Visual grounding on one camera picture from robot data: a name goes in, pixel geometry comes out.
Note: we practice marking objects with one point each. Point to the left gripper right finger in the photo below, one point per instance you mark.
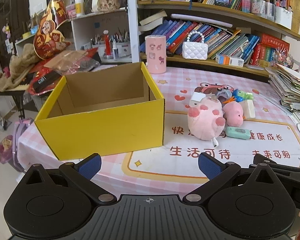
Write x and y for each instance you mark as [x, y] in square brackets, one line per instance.
[220, 177]

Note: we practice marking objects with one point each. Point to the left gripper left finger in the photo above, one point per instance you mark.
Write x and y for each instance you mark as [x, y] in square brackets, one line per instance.
[79, 177]

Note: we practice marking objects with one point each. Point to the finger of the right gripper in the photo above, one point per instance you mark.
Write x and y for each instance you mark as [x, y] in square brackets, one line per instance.
[282, 169]

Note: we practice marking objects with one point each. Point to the mint green stapler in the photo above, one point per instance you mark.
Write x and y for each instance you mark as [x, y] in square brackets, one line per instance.
[238, 133]

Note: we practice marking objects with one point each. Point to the white foam block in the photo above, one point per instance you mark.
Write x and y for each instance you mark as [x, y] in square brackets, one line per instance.
[248, 109]

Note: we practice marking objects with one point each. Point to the small pink plush toy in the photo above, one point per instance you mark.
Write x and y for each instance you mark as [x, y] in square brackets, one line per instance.
[233, 113]

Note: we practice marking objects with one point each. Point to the large pink plush pig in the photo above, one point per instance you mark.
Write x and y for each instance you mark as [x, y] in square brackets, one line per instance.
[206, 121]

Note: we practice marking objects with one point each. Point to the green frog toy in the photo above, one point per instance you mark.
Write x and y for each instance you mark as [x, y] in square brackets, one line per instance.
[240, 95]

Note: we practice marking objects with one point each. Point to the grey purple toy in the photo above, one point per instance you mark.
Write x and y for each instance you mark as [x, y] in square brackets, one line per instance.
[224, 95]

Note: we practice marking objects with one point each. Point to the white charger cube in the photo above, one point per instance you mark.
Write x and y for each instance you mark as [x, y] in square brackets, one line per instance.
[197, 98]

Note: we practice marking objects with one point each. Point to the stack of papers and books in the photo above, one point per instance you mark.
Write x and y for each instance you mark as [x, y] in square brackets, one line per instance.
[286, 83]

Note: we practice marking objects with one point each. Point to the yellow cardboard box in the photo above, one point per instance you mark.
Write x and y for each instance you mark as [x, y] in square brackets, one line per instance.
[110, 111]

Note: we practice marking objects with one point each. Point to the purple backpack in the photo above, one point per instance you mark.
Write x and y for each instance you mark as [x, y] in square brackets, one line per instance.
[9, 145]

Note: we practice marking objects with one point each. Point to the black long box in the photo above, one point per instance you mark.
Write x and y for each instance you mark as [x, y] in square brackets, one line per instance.
[45, 81]

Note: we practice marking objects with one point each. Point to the orange blue medicine box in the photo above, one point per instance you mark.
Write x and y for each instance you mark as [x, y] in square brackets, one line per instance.
[229, 60]

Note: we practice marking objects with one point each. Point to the clear plastic bag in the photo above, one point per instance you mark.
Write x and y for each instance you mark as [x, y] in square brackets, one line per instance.
[72, 61]

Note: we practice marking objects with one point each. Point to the red dictionary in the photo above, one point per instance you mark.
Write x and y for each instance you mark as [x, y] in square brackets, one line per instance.
[274, 42]

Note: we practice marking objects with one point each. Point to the brown blanket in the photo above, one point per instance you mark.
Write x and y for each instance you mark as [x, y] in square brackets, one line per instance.
[19, 67]

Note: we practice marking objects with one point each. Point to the white quilted pearl purse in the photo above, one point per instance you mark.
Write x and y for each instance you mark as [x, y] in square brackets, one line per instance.
[195, 50]

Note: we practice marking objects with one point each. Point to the wooden bookshelf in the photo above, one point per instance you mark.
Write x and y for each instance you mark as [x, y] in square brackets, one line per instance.
[241, 21]

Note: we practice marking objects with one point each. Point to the white cubby shelf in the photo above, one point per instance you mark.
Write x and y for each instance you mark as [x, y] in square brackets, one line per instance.
[80, 30]

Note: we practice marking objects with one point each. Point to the white storage bin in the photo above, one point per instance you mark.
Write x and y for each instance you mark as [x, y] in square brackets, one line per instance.
[283, 17]

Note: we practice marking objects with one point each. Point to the pink sticker cylinder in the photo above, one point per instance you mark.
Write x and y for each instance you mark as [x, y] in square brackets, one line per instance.
[155, 49]

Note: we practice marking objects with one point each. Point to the white rolled paper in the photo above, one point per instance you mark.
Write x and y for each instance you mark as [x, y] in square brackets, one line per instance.
[201, 19]

